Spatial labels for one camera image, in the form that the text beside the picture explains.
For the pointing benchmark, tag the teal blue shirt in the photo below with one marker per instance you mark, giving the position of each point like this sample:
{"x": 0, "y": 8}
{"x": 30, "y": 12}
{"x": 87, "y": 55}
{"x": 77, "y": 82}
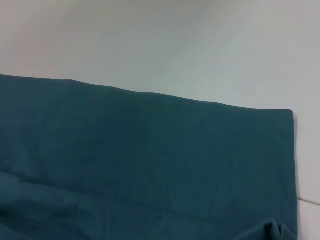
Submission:
{"x": 150, "y": 162}

